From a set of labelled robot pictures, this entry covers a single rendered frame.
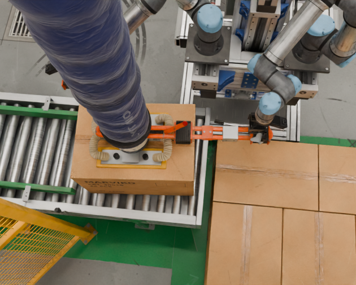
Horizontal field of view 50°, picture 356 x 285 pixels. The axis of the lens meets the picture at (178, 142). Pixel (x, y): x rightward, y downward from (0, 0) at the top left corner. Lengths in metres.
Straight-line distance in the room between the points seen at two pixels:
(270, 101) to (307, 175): 0.97
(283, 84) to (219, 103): 1.29
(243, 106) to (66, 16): 2.07
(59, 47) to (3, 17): 2.84
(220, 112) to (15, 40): 1.86
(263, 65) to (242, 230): 1.03
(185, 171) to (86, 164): 0.48
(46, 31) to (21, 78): 2.48
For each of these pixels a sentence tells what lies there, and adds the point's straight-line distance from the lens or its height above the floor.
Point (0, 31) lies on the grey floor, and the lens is 3.70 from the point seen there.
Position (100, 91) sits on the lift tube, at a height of 1.74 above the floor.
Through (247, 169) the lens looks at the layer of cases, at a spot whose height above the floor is 0.54.
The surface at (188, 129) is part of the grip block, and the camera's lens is 1.74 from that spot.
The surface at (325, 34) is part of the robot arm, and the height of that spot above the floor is 1.26.
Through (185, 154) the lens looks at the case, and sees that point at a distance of 1.86.
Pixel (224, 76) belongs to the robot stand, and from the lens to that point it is 2.08.
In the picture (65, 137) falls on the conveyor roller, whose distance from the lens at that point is 2.43.
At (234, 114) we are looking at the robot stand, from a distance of 2.74.
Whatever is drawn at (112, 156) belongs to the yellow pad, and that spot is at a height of 0.97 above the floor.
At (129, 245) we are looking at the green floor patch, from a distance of 2.77.
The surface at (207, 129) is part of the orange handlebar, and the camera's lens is 1.75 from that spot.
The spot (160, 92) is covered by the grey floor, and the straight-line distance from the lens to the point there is 3.04.
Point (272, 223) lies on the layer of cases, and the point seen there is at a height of 0.54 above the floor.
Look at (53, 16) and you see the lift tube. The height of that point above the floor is 2.09.
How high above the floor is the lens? 2.73
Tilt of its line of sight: 72 degrees down
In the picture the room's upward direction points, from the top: 7 degrees counter-clockwise
